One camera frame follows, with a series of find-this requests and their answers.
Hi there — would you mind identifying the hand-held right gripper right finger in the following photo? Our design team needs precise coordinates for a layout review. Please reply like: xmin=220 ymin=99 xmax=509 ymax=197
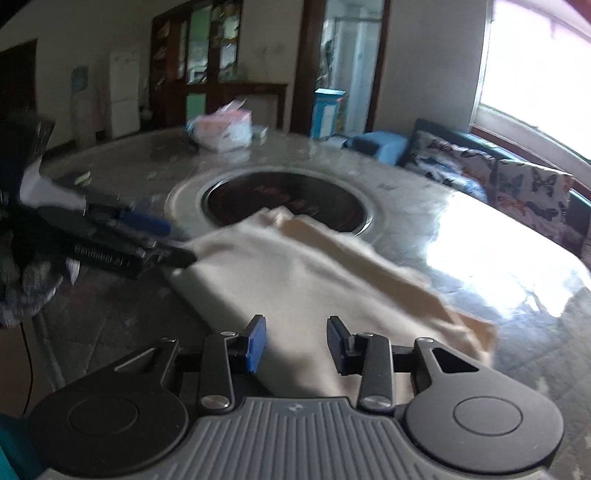
xmin=326 ymin=316 xmax=491 ymax=413

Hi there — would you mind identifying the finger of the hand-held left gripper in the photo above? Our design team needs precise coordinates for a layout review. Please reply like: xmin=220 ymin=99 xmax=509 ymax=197
xmin=85 ymin=203 xmax=175 ymax=237
xmin=69 ymin=233 xmax=199 ymax=281

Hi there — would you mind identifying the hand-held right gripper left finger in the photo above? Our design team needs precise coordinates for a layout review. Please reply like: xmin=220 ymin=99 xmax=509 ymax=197
xmin=113 ymin=315 xmax=267 ymax=413

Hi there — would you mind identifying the cream cloth garment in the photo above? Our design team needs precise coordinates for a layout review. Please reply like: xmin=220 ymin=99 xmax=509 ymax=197
xmin=161 ymin=205 xmax=499 ymax=400

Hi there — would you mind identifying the white water dispenser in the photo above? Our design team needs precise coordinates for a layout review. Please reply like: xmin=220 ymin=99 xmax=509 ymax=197
xmin=68 ymin=65 xmax=99 ymax=149

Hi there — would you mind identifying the dark wooden door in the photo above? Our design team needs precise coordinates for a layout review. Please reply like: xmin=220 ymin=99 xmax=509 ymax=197
xmin=0 ymin=39 xmax=38 ymax=126

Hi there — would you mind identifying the pink and white plastic bag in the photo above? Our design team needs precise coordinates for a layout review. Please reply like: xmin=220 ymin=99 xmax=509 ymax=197
xmin=185 ymin=100 xmax=254 ymax=153

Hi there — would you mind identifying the white refrigerator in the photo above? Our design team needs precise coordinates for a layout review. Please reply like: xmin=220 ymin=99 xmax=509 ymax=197
xmin=107 ymin=49 xmax=142 ymax=140

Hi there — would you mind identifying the round dark table hotplate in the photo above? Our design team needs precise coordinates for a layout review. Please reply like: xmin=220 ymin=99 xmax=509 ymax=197
xmin=165 ymin=166 xmax=378 ymax=239

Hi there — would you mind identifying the wooden glass-door cabinet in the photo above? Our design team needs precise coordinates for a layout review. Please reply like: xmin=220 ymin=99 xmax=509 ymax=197
xmin=149 ymin=0 xmax=290 ymax=136

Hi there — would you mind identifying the blue stool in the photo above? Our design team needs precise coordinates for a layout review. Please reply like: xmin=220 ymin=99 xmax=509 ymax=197
xmin=345 ymin=130 xmax=410 ymax=168

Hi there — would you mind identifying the blue and white box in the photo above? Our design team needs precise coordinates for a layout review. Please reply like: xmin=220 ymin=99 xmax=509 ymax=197
xmin=311 ymin=88 xmax=348 ymax=140

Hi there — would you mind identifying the butterfly print cushion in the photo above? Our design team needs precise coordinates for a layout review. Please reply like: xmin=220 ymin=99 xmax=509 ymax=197
xmin=407 ymin=130 xmax=498 ymax=202
xmin=488 ymin=158 xmax=576 ymax=246

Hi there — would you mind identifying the dark teal sofa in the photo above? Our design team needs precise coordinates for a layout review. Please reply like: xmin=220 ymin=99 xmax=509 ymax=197
xmin=399 ymin=117 xmax=591 ymax=269

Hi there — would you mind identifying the bright window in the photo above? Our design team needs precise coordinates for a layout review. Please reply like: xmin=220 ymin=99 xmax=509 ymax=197
xmin=471 ymin=0 xmax=591 ymax=163

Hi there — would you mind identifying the black cable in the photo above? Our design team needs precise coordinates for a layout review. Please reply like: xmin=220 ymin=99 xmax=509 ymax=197
xmin=17 ymin=318 xmax=37 ymax=418

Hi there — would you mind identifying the glass door with wooden frame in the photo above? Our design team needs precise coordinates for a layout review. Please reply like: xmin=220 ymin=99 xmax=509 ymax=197
xmin=290 ymin=0 xmax=392 ymax=140

